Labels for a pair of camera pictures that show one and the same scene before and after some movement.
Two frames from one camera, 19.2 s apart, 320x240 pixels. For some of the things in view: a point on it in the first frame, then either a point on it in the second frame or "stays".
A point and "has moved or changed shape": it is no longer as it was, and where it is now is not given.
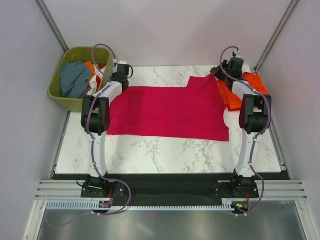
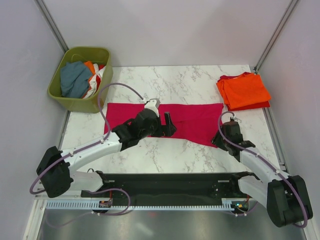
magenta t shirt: x=194 y=111 has moved or changed shape
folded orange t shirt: x=232 y=101 stays
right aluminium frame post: x=292 y=5 stays
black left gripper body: x=113 y=75 to x=155 y=131
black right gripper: x=216 y=72 to x=216 y=140
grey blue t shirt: x=75 y=77 stays
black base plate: x=169 y=187 stays
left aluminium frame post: x=52 y=24 stays
